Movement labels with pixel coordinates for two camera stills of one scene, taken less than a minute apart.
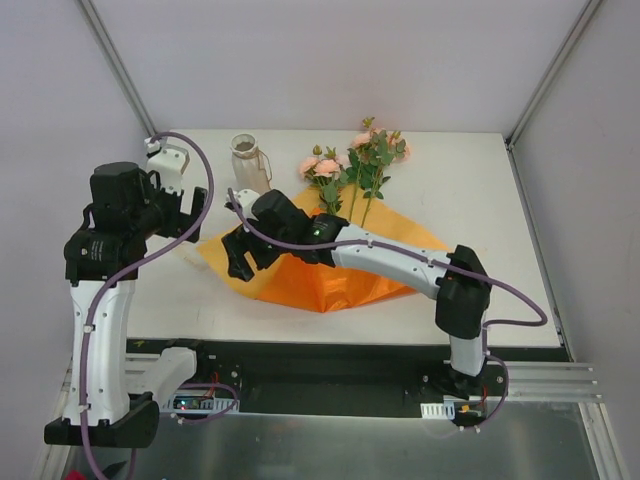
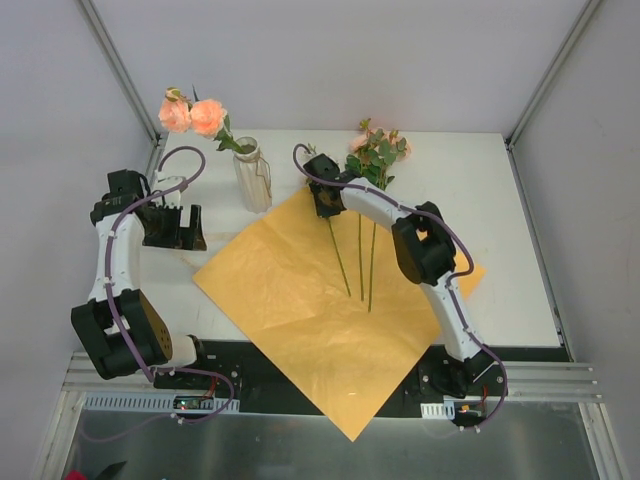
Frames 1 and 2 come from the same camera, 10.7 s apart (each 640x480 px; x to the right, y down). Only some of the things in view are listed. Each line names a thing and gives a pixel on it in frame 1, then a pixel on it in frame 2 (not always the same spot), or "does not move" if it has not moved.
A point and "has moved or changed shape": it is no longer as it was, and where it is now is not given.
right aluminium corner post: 551,73 does not move
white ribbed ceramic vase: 252,167 does not move
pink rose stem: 326,173 has moved or changed shape
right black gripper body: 251,245 to 325,201
